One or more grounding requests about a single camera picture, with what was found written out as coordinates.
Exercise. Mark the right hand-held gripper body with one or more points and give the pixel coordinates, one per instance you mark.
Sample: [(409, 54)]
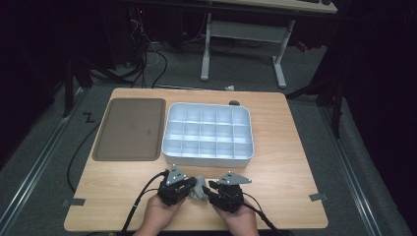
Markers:
[(229, 198)]

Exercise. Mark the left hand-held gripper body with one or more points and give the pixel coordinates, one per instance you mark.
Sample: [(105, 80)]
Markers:
[(172, 193)]

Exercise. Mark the grey sock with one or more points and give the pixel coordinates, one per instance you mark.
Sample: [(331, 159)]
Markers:
[(199, 192)]

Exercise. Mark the person's left hand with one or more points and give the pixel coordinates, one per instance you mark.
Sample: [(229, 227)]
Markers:
[(160, 214)]

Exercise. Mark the person's right hand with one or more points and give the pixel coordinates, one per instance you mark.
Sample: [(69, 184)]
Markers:
[(239, 223)]

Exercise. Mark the white compartment box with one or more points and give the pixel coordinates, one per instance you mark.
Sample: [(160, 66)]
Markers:
[(208, 134)]

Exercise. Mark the brown tray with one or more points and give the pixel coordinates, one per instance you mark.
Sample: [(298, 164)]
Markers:
[(131, 129)]

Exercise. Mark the small dark round object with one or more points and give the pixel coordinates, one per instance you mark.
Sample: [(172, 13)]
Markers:
[(234, 103)]

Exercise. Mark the grey tape piece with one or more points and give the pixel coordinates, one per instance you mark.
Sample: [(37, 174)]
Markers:
[(318, 197), (74, 202)]

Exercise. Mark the small white floor scrap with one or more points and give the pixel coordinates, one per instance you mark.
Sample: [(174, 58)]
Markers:
[(229, 88)]

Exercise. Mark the black stand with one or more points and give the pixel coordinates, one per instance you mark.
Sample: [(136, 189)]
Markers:
[(336, 108), (69, 85)]

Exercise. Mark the desk with white legs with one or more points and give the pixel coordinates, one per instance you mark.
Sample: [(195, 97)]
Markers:
[(244, 31)]

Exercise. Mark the metal floor rail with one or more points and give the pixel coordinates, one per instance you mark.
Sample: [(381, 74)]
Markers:
[(350, 170), (36, 164)]

